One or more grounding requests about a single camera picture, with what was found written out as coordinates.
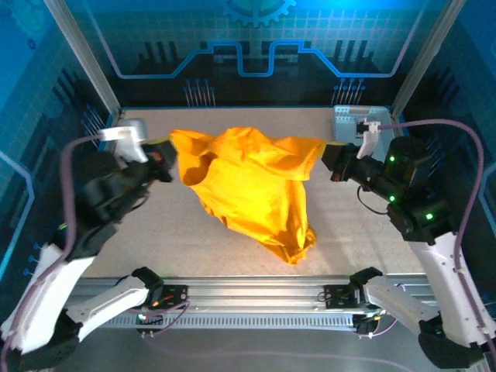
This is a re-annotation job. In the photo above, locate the orange t-shirt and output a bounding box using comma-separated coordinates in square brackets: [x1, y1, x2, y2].
[168, 126, 326, 267]

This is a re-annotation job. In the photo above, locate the white perforated plastic basket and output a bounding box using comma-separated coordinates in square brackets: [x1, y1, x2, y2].
[332, 105, 393, 148]

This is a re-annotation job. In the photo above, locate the black controller box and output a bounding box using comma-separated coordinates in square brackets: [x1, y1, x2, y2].
[353, 312, 383, 339]
[134, 309, 164, 338]

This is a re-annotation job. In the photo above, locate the grey metal panel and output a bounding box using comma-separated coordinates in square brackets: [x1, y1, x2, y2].
[57, 301, 491, 372]

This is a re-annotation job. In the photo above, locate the aluminium side rail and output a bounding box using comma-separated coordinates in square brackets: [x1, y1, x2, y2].
[64, 108, 126, 282]

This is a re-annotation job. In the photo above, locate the aluminium frame post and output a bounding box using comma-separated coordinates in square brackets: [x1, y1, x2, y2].
[43, 0, 124, 117]
[390, 0, 470, 117]

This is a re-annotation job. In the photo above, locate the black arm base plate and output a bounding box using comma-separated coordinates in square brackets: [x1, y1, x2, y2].
[153, 284, 190, 310]
[323, 284, 367, 310]

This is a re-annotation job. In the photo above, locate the purple cable loop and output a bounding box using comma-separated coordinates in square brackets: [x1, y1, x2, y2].
[131, 300, 191, 338]
[358, 282, 408, 340]

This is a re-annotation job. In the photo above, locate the aluminium frame beam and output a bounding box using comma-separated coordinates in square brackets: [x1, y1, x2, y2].
[69, 275, 433, 313]

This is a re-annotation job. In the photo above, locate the slotted grey cable duct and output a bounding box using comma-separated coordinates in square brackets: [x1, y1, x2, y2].
[104, 314, 356, 330]

